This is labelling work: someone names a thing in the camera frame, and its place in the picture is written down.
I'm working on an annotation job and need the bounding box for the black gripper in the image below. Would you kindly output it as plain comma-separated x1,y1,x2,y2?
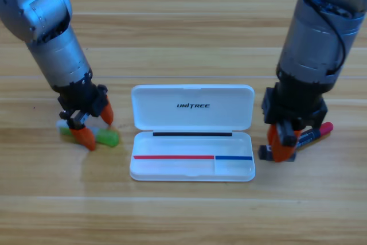
261,81,329,163
53,74,114,151

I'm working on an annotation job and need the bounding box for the black eraser white print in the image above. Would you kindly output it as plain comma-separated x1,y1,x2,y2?
257,145,296,162

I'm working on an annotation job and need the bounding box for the red black marker pen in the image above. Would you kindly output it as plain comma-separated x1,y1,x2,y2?
296,121,334,150

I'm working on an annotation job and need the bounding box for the white Unitree pencil case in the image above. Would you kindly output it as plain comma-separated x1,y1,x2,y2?
129,84,256,182

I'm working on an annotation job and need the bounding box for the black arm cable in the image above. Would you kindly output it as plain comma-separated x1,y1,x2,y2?
294,0,348,75

